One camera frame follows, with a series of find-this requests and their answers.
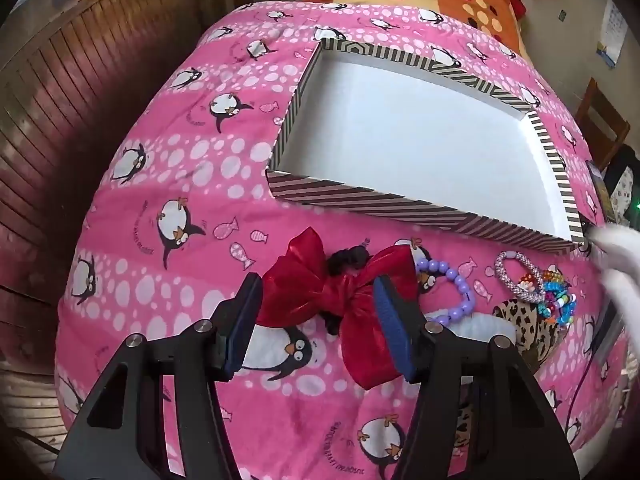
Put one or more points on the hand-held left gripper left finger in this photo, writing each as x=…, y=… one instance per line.
x=244, y=322

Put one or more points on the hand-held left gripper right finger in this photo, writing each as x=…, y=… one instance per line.
x=395, y=325

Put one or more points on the red ribbon hair bow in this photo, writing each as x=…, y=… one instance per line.
x=345, y=292

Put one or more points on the black hair scrunchie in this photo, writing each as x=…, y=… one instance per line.
x=347, y=259

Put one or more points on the white hair scrunchie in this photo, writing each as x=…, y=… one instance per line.
x=480, y=327

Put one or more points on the striped cardboard box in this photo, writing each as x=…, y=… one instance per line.
x=400, y=125

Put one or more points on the leopard print scrunchie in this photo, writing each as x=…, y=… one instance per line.
x=525, y=325

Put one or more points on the pink penguin blanket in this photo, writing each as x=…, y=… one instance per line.
x=200, y=200

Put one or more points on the floral bedding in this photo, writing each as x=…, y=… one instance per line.
x=625, y=180

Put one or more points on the wooden chair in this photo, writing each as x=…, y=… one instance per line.
x=600, y=120

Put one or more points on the small wall sticker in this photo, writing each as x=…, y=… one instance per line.
x=563, y=16

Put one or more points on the wall chart poster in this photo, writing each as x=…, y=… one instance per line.
x=611, y=35

